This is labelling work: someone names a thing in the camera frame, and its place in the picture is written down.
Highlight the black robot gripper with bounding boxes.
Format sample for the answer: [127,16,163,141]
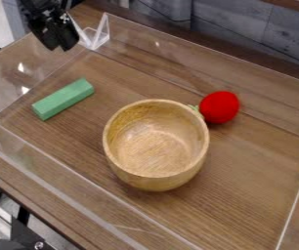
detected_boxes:
[18,0,79,51]

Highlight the green rectangular block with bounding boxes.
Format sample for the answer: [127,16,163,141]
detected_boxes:
[30,78,94,121]

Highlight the light wooden bowl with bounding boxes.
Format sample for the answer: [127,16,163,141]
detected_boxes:
[102,99,209,191]

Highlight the red plush strawberry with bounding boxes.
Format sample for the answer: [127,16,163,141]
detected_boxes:
[189,91,239,124]

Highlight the clear acrylic tray walls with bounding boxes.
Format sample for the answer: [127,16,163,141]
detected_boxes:
[0,9,299,250]

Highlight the black metal clamp bracket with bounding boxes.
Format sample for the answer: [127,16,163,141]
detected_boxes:
[10,218,57,250]

